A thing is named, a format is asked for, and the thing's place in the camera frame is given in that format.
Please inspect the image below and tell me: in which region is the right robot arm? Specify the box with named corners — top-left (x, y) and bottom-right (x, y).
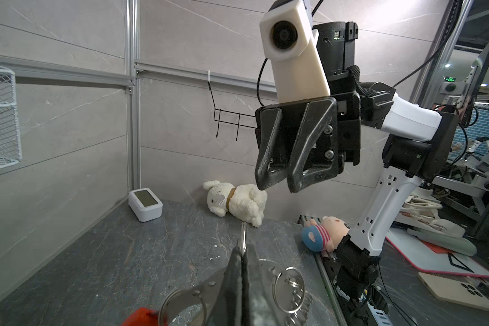
top-left (255, 1), bottom-right (459, 325)

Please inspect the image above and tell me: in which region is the black wire hook rack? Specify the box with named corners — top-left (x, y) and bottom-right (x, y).
top-left (206, 70), bottom-right (256, 141)

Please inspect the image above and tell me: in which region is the white digital timer device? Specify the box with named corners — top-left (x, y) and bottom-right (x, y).
top-left (128, 188), bottom-right (163, 223)

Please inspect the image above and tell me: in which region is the white plush dog toy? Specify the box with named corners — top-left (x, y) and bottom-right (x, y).
top-left (202, 180), bottom-right (268, 228)

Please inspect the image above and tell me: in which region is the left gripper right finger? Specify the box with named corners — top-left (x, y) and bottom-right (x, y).
top-left (242, 243), bottom-right (281, 325)

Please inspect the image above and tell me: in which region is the white wire mesh basket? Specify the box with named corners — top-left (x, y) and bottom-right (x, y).
top-left (0, 66), bottom-right (23, 169)

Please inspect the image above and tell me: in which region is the beige plush doll striped shirt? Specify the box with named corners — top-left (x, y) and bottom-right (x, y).
top-left (302, 217), bottom-right (350, 252)

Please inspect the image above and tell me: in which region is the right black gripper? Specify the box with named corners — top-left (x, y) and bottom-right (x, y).
top-left (255, 92), bottom-right (361, 193)

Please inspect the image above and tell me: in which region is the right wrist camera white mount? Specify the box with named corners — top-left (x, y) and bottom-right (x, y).
top-left (259, 1), bottom-right (331, 103)

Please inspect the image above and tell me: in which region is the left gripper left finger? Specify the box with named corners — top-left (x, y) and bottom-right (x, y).
top-left (205, 247), bottom-right (243, 325)

